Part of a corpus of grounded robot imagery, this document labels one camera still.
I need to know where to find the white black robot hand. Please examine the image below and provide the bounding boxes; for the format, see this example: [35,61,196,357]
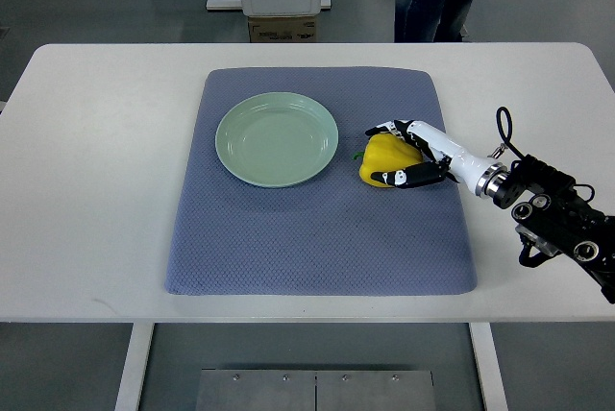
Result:
[366,120,499,196]

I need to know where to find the yellow bell pepper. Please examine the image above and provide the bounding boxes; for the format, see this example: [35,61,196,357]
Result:
[353,133,424,188]

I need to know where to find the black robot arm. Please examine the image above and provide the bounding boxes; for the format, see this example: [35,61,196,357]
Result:
[483,107,614,303]

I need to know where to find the light green plate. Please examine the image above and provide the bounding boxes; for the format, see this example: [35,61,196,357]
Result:
[215,92,338,188]

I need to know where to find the blue-grey quilted mat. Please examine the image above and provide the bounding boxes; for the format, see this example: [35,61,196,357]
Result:
[165,67,477,296]

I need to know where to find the cardboard box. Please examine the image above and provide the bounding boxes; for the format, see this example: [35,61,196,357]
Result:
[248,16,317,43]

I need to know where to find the white right table leg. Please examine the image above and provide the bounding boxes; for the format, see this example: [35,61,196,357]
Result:
[469,323,508,411]

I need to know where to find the white table leg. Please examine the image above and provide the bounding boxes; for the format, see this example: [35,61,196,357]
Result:
[469,323,508,411]
[114,322,154,411]

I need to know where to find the white left table leg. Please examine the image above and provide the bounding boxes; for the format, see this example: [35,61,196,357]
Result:
[114,322,154,411]

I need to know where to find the grey metal base plate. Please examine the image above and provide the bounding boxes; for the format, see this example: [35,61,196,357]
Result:
[196,369,436,410]

